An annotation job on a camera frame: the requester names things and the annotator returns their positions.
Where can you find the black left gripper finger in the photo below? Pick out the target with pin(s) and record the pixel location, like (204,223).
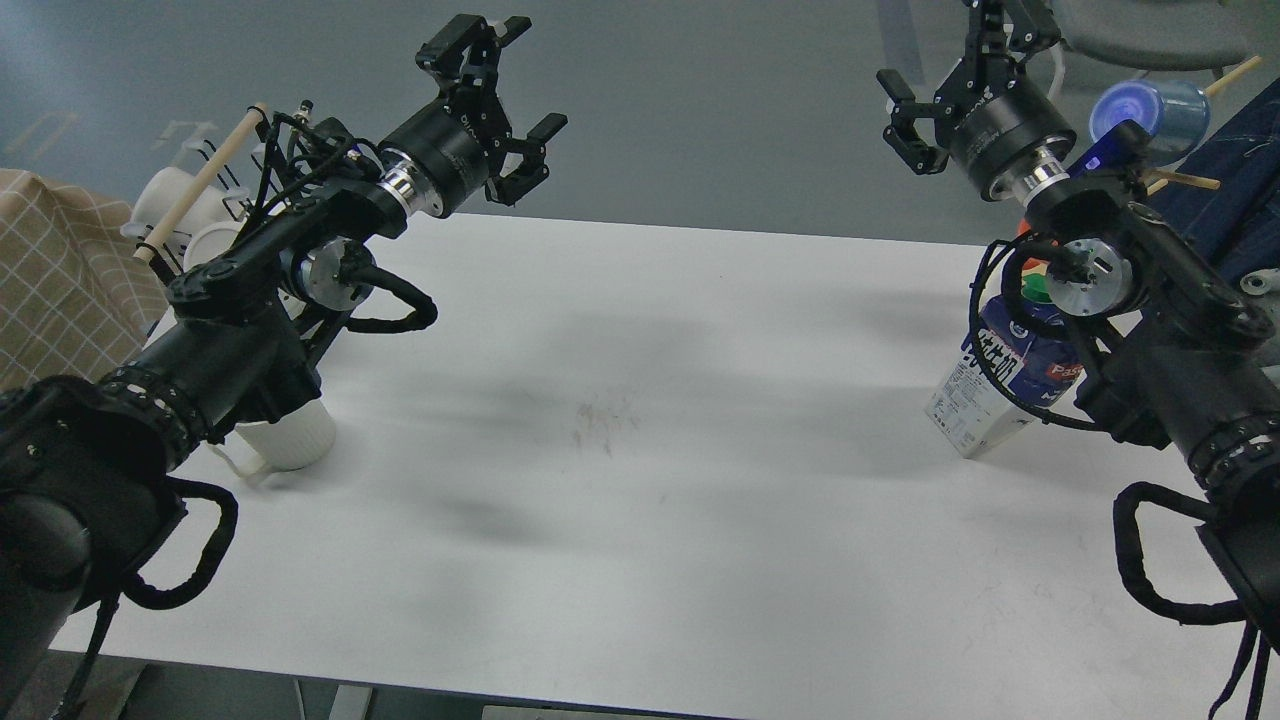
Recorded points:
(465,53)
(518,165)

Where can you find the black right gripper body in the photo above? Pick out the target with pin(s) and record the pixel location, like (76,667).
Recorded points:
(994,119)

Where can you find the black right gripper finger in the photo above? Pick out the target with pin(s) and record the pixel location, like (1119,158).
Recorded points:
(901,133)
(1003,35)

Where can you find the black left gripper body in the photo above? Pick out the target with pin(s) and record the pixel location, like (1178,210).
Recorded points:
(440,156)

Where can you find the blue milk carton green cap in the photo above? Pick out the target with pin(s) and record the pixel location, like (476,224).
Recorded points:
(970,412)

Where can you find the white ribbed ceramic mug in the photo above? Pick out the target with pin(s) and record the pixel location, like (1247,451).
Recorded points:
(293,442)

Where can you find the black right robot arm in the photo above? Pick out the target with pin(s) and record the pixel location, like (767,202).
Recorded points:
(1168,346)

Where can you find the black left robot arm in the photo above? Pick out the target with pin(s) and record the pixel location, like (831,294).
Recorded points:
(92,512)

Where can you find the white cup on rack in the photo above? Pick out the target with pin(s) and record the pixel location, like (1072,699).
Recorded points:
(210,243)
(159,196)

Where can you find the white cup rear on rack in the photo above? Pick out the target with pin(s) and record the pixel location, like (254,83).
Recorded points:
(159,196)

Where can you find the grey office chair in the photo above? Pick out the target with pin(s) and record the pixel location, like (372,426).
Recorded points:
(1169,38)

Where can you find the blue mug on tree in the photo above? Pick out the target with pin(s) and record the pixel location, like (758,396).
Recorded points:
(1176,113)

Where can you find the dark blue denim cloth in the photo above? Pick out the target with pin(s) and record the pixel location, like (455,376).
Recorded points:
(1236,228)

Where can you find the beige checked cloth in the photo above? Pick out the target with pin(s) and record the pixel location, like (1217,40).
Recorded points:
(73,299)

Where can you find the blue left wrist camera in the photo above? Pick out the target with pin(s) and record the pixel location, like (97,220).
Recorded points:
(298,151)

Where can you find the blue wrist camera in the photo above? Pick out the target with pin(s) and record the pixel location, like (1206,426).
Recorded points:
(298,151)
(1122,147)

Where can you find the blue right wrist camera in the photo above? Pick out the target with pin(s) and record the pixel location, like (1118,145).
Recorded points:
(1122,147)

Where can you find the wooden rack handle rod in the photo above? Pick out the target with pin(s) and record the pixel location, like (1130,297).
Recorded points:
(151,245)

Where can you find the black wire cup rack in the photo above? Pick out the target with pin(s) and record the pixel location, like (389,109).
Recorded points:
(239,194)

